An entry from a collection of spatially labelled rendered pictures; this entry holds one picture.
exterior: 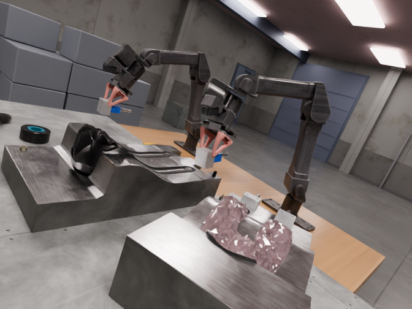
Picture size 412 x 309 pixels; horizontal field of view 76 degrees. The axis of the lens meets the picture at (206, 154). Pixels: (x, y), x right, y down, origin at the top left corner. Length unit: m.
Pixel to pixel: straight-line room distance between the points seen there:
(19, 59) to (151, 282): 2.20
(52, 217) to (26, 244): 0.06
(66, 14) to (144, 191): 6.53
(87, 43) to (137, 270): 2.30
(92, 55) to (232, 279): 2.38
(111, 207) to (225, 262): 0.29
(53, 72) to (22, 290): 2.17
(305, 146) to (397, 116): 8.65
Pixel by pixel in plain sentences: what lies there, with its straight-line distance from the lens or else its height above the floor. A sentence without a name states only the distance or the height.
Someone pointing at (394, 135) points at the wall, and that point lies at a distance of 9.48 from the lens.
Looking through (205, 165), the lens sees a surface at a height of 0.91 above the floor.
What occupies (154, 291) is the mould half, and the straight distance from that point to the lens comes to 0.41.
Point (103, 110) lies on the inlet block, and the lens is 1.12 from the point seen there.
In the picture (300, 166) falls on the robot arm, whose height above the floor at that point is 0.99.
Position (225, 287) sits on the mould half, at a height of 0.91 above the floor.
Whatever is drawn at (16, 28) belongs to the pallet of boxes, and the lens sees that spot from 2.84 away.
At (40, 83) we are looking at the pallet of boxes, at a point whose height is 0.71.
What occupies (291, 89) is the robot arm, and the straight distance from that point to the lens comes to 0.90.
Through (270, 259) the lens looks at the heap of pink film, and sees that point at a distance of 0.53.
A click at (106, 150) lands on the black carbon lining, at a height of 0.94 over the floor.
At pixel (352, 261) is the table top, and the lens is 0.97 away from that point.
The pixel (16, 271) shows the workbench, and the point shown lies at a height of 0.80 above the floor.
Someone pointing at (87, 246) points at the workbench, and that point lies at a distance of 0.56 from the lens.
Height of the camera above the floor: 1.14
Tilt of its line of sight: 14 degrees down
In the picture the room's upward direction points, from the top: 20 degrees clockwise
